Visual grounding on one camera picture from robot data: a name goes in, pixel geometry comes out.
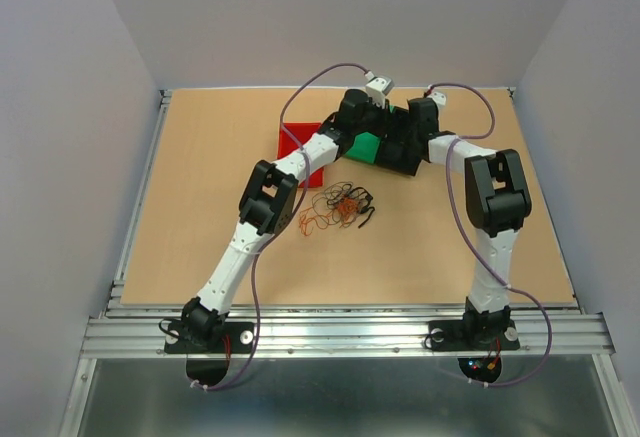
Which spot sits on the red plastic bin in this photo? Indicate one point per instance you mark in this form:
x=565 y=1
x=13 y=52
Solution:
x=302 y=132

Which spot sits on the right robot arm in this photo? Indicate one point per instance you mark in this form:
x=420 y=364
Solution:
x=497 y=202

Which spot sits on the green plastic bin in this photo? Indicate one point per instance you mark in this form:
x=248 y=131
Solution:
x=365 y=147

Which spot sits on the black plastic bin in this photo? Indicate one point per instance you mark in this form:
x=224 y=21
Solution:
x=391 y=156

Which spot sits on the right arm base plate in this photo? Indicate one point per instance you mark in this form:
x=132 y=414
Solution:
x=455 y=336

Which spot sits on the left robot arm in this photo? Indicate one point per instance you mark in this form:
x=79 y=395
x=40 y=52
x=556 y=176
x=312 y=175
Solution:
x=266 y=206

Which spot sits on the aluminium rail frame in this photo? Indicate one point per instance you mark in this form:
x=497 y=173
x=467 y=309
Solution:
x=342 y=314

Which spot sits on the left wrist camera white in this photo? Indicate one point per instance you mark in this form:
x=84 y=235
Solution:
x=378 y=88

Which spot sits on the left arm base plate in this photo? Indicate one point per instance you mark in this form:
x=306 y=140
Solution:
x=234 y=338

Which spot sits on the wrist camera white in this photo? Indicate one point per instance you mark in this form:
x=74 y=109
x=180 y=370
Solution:
x=438 y=97
x=378 y=88

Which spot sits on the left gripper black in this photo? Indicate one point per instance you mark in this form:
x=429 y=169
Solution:
x=385 y=119

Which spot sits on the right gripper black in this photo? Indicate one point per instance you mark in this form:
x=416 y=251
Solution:
x=403 y=139

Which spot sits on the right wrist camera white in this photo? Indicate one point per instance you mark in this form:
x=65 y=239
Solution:
x=438 y=97

